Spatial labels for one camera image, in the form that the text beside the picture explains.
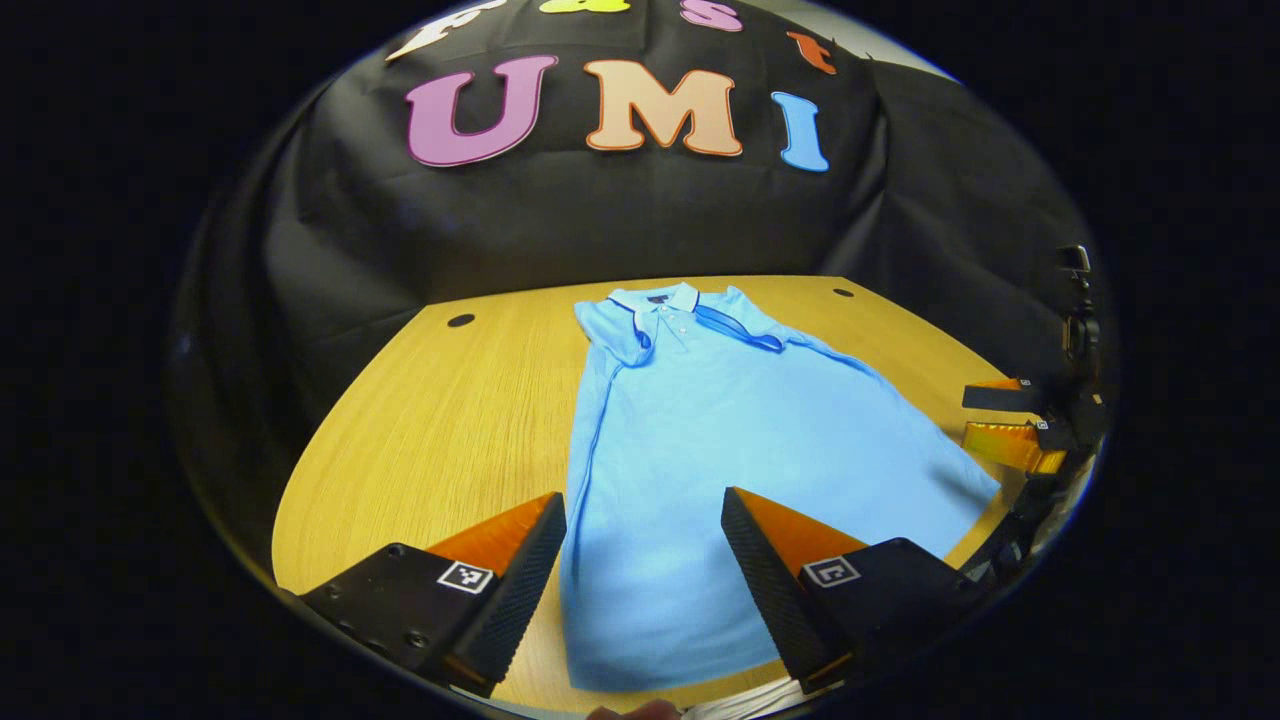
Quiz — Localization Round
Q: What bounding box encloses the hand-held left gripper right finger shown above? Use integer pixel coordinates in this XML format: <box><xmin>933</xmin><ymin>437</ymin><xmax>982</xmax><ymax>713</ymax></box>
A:
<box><xmin>721</xmin><ymin>487</ymin><xmax>986</xmax><ymax>694</ymax></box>

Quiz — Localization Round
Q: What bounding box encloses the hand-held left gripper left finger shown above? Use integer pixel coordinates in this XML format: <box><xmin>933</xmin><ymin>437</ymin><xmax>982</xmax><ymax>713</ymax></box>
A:
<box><xmin>298</xmin><ymin>492</ymin><xmax>568</xmax><ymax>698</ymax></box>

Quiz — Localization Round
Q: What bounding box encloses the light blue T-shirt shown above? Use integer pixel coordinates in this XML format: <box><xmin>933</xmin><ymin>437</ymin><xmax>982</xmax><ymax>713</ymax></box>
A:
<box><xmin>560</xmin><ymin>282</ymin><xmax>1003</xmax><ymax>693</ymax></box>

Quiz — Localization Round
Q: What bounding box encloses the person's white clothing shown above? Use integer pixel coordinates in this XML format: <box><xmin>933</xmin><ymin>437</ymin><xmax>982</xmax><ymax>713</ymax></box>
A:
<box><xmin>685</xmin><ymin>678</ymin><xmax>803</xmax><ymax>720</ymax></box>

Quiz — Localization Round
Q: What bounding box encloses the black backdrop cloth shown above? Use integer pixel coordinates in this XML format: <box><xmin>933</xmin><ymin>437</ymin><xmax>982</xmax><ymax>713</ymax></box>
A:
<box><xmin>170</xmin><ymin>0</ymin><xmax>1111</xmax><ymax>561</ymax></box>

